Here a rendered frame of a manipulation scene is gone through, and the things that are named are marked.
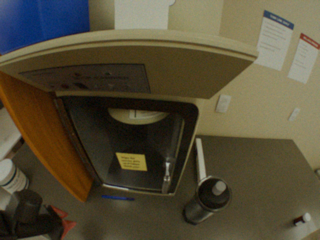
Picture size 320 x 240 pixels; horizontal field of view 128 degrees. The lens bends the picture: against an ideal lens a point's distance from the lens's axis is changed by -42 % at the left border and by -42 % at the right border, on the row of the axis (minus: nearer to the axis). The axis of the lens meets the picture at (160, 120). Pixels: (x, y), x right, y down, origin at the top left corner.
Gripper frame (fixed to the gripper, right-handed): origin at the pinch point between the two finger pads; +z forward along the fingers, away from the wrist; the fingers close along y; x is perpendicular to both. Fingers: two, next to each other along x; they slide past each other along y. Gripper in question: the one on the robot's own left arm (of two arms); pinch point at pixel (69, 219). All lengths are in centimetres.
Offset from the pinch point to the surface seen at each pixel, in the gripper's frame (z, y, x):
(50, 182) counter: 11.0, 28.2, 3.2
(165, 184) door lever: 0.1, -21.7, -27.0
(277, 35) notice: -2, -49, -105
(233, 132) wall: 53, -44, -70
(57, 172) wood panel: -6.9, 6.4, -13.9
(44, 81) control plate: -27.2, -2.6, -32.8
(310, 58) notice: 7, -78, -115
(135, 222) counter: 16.4, -16.2, -6.4
